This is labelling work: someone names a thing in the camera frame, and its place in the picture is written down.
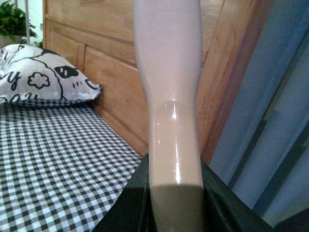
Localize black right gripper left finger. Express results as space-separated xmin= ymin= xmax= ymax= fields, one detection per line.
xmin=93 ymin=155 xmax=155 ymax=232

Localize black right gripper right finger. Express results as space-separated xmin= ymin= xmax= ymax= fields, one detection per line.
xmin=201 ymin=161 xmax=273 ymax=232

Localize beige hand brush black bristles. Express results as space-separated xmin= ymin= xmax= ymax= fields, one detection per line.
xmin=133 ymin=0 xmax=205 ymax=232

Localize grey-green curtain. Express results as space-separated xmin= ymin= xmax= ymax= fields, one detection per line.
xmin=210 ymin=0 xmax=309 ymax=232

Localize black white checkered bedsheet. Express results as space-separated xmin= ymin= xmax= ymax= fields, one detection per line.
xmin=0 ymin=103 xmax=141 ymax=232

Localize cartoon print pillow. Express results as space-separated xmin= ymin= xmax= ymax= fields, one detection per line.
xmin=0 ymin=44 xmax=101 ymax=107

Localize wooden headboard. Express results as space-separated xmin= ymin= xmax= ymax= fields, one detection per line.
xmin=42 ymin=0 xmax=273 ymax=163

